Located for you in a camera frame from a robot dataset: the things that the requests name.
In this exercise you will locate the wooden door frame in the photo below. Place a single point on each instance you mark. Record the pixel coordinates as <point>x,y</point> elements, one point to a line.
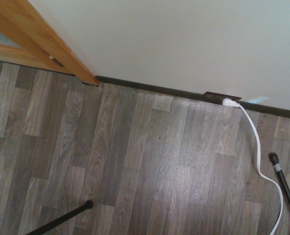
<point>40,39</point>

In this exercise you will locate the wooden door with glass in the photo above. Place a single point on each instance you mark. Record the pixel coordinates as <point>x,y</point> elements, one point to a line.
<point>3,50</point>

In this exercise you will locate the black tripod leg with tape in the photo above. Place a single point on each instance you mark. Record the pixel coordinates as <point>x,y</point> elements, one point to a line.
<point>285,186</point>

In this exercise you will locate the white power plug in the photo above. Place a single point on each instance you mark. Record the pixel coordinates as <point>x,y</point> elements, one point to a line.
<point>229,102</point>

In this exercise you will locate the dark brown wall outlet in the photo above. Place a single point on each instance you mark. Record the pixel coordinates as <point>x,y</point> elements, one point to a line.
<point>214,96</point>

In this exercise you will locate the black baseboard strip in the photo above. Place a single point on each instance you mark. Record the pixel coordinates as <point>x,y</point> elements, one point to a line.
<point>154,87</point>

